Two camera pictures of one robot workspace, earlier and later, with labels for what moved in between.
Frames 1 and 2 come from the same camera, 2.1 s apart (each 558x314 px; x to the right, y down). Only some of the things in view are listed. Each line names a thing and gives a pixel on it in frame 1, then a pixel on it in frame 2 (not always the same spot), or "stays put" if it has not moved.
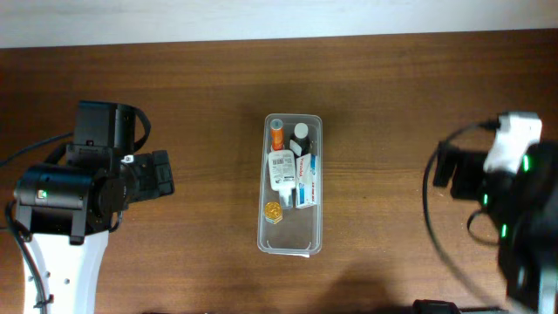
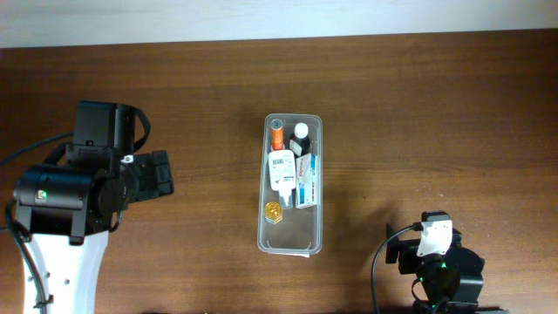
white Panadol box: x=306 y=180 stays put
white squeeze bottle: x=282 y=175 stays put
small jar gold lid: x=273 y=212 stays put
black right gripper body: x=442 y=164 → x=391 y=243
